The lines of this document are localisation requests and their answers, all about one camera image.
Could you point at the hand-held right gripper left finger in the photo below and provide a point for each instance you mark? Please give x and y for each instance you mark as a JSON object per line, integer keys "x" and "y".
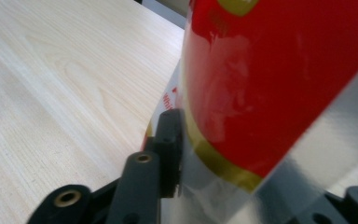
{"x": 169, "y": 149}

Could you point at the red and white spout pouch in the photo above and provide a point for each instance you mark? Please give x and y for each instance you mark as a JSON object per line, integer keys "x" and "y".
{"x": 276, "y": 77}

